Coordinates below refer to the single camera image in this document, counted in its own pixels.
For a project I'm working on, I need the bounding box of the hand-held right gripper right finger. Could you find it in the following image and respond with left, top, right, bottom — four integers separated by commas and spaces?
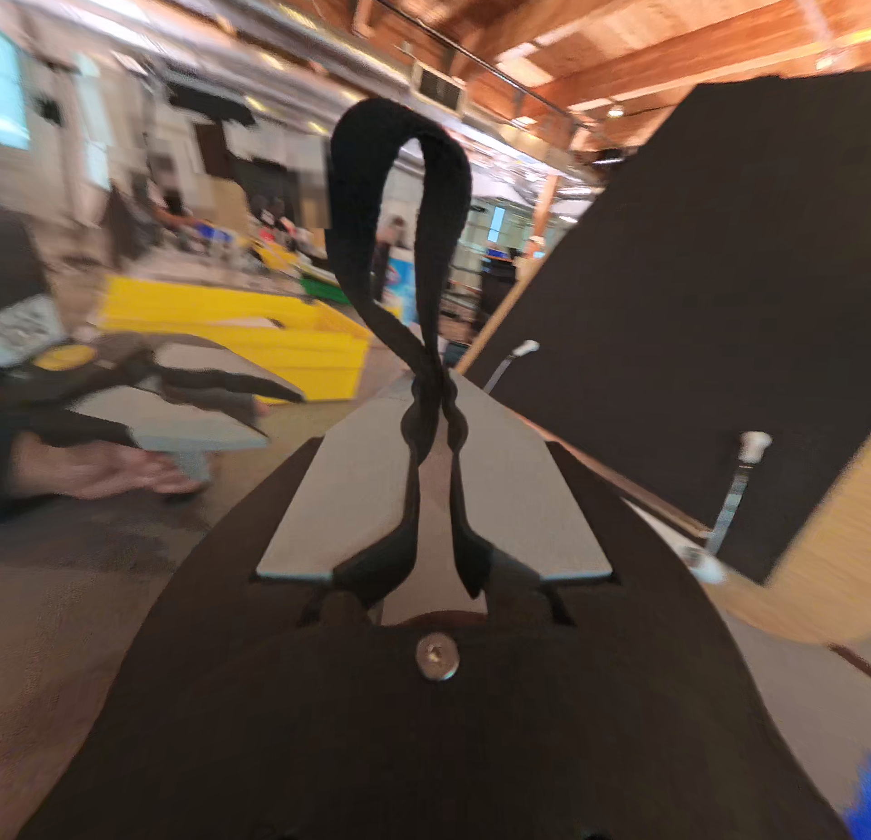
442, 369, 613, 599

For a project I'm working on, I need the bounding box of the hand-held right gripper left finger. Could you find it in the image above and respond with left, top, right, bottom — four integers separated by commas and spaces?
256, 371, 436, 611

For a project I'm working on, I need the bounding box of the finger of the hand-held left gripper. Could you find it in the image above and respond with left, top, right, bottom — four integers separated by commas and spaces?
151, 342, 308, 405
71, 383, 272, 483

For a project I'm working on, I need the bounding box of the yellow plastic bin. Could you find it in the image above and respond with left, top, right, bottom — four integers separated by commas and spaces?
98, 275, 374, 404

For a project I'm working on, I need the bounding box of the black strap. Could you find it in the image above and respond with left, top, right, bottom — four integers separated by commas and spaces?
325, 98, 474, 467

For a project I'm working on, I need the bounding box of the disinfectant wipes canister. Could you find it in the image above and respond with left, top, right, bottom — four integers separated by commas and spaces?
384, 254, 417, 327

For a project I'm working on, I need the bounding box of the black board book stand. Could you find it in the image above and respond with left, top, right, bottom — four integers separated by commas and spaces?
455, 70, 871, 644

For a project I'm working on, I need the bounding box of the white stand base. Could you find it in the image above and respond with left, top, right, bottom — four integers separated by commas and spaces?
721, 612, 871, 810

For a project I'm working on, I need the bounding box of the metal air vent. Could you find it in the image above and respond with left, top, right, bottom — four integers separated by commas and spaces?
410, 63, 469, 114

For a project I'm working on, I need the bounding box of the blue plastic bin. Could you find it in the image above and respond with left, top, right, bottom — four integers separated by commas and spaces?
842, 752, 871, 840

